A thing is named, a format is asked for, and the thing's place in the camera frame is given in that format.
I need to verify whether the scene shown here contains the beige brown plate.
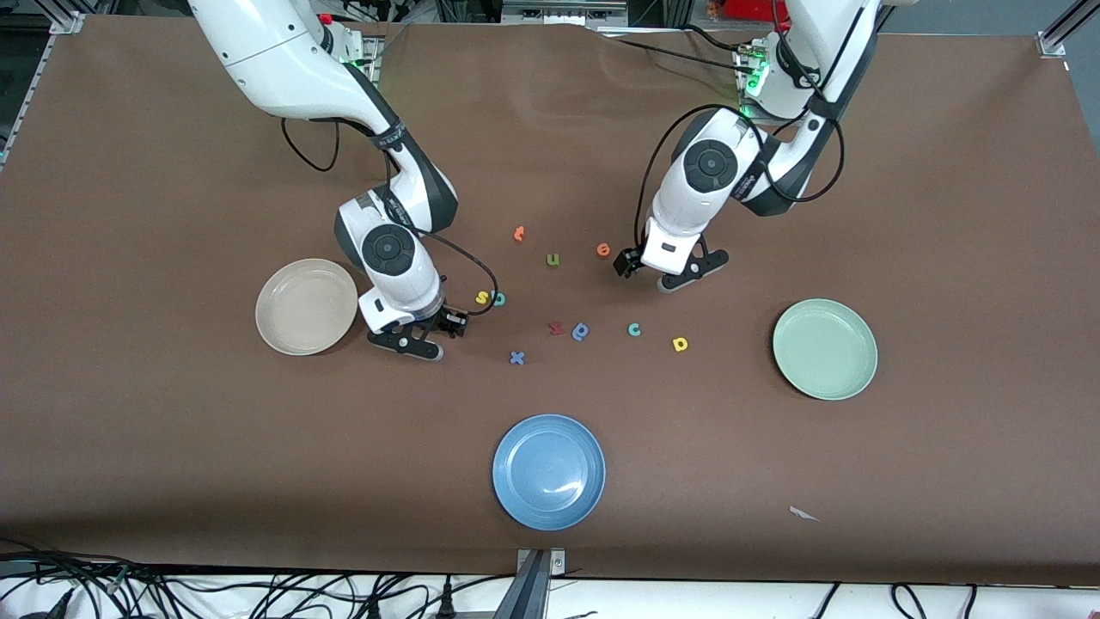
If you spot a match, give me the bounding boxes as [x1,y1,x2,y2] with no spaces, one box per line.
[255,258,359,357]

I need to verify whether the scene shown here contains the brown table cover sheet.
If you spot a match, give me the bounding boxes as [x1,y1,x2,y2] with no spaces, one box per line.
[0,15,1100,587]

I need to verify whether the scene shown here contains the blue plate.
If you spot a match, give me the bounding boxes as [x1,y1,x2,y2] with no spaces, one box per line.
[492,414,607,531]

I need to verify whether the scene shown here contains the light green plate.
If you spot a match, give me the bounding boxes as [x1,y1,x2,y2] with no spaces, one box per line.
[772,298,879,401]

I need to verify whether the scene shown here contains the aluminium extrusion bar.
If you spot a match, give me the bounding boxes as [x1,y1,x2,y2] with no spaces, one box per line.
[0,34,57,169]
[1044,0,1100,44]
[490,550,551,619]

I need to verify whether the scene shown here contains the black table cable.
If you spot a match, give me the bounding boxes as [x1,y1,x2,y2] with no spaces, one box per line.
[683,24,743,51]
[614,38,750,73]

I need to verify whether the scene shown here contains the grey metal frame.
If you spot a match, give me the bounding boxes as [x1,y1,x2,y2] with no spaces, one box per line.
[501,0,630,27]

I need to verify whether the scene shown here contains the silver edge bracket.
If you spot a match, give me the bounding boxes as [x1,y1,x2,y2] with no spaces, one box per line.
[516,548,568,575]

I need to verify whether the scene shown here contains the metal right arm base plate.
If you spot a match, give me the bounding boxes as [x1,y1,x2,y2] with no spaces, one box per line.
[344,34,381,91]

